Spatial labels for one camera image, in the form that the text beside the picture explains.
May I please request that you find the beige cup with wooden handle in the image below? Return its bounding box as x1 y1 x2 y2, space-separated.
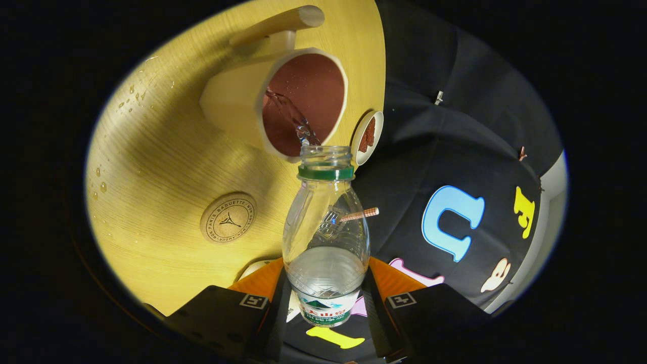
199 5 350 163

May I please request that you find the clear plastic juice bottle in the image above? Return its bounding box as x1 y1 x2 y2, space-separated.
282 146 371 328

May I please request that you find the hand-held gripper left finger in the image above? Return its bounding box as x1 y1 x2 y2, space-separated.
144 256 293 362

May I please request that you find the round wooden coaster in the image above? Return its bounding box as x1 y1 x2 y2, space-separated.
200 192 257 244

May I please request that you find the round white plate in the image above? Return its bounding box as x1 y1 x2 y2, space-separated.
351 110 385 166

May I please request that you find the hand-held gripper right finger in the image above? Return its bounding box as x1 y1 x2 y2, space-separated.
361 256 491 362

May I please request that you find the metal wire basket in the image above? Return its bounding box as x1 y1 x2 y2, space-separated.
316 207 354 241

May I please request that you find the reddish brown sausage piece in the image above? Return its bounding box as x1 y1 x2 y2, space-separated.
358 117 377 154

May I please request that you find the white toaster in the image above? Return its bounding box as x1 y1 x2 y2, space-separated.
237 259 276 282

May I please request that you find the red striped straw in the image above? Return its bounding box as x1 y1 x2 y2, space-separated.
340 207 380 223

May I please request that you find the black backdrop cloth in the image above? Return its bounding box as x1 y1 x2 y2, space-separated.
283 0 565 364

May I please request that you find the wooden table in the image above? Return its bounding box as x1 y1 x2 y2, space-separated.
85 0 387 317

